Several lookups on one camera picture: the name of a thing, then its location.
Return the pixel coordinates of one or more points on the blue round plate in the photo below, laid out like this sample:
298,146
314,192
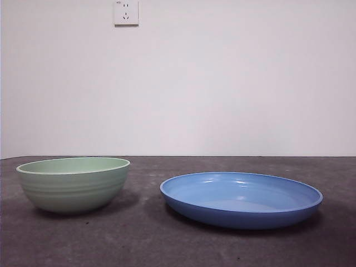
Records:
239,214

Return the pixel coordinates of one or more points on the green ribbed bowl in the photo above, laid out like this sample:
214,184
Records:
72,192

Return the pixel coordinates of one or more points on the white wall socket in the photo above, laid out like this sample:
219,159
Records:
126,15

